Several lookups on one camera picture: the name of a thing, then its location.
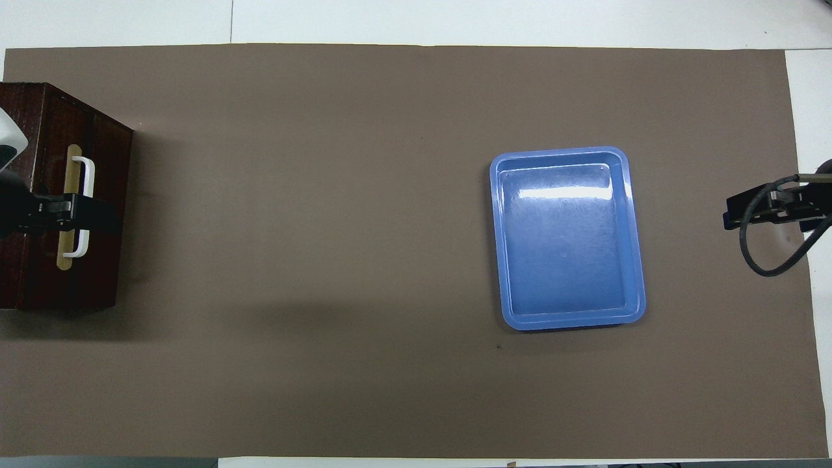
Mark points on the dark wooden cabinet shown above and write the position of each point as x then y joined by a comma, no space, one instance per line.
9,273

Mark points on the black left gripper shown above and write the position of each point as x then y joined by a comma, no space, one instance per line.
19,208

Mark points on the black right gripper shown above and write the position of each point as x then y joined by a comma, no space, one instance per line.
812,205

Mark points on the blue plastic tray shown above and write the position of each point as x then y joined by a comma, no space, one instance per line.
565,247

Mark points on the brown table mat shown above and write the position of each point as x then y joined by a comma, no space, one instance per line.
325,227

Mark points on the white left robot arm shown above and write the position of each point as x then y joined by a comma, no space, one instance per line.
10,133

